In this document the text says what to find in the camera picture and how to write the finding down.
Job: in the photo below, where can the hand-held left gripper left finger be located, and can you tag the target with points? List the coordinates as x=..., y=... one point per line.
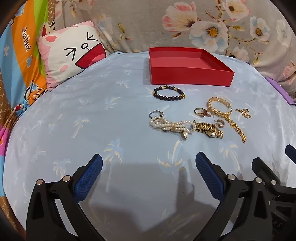
x=89, y=178

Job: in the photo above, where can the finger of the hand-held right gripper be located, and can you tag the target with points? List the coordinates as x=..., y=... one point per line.
x=291, y=153
x=266, y=169

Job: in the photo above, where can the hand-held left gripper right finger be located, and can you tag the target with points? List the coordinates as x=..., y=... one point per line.
x=209, y=176

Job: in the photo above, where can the gold wristwatch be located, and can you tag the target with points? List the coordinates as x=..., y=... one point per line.
x=208, y=131

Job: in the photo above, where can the gold hoop earring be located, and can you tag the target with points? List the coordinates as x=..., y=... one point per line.
x=221, y=124

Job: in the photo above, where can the red cardboard box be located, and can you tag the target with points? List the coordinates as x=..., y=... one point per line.
x=192, y=74

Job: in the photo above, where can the light blue palm-print sheet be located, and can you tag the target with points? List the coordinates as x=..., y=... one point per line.
x=92, y=120

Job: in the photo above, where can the purple cloth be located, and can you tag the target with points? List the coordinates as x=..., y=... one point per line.
x=281, y=90

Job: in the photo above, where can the white cat face pillow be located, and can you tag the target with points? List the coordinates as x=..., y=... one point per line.
x=60, y=46

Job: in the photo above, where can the colourful cartoon blanket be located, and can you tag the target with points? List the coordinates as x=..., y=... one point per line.
x=20, y=58

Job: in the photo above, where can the grey floral bedsheet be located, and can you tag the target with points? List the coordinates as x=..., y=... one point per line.
x=143, y=25

